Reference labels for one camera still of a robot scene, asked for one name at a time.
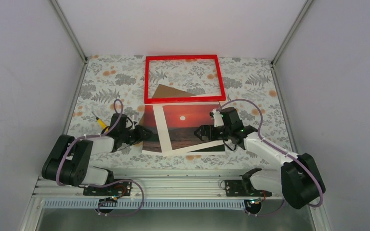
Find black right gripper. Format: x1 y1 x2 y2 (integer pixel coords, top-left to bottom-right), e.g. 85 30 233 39
194 125 231 141

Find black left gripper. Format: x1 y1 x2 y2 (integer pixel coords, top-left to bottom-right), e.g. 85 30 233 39
120 125 152 145

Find white passe-partout mat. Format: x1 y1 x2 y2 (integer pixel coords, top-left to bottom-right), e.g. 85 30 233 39
152 103 225 157

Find sunset photo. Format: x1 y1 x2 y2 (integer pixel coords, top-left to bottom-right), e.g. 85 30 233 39
141 103 226 156

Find red picture frame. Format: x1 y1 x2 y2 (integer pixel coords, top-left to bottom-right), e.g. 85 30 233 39
144 54 226 104

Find yellow handled screwdriver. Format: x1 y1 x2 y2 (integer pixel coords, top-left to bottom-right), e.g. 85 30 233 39
91 111 109 134

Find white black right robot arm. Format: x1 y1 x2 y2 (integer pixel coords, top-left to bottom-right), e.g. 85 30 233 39
194 107 326 209

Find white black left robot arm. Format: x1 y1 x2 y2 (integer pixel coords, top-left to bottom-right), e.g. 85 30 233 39
41 113 153 195

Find brown fibreboard backing board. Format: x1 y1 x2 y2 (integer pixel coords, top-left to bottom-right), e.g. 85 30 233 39
139 84 194 128

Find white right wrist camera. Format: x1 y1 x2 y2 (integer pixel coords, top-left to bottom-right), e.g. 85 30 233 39
210 109 224 127

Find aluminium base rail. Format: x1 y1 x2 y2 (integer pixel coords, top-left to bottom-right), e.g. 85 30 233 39
33 169 320 200

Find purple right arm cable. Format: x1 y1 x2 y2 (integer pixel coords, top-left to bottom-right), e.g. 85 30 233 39
217 99 324 218

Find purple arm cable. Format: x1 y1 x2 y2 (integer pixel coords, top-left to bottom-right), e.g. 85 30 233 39
217 99 324 218
55 99 145 218

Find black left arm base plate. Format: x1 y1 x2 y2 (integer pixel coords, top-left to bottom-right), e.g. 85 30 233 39
83 182 132 197

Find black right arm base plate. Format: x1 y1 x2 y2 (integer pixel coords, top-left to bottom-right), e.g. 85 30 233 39
224 180 272 197

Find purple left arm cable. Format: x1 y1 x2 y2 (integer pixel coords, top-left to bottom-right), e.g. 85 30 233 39
55 99 145 218

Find grey slotted cable duct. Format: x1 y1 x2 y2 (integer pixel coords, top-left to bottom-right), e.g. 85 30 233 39
42 198 245 210

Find aluminium corner post left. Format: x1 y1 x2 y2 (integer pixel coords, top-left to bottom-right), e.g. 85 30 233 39
49 0 88 64

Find aluminium corner post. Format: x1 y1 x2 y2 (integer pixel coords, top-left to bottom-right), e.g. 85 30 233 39
49 0 88 64
271 0 314 68

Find aluminium corner post right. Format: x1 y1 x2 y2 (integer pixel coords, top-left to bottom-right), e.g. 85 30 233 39
271 0 314 68

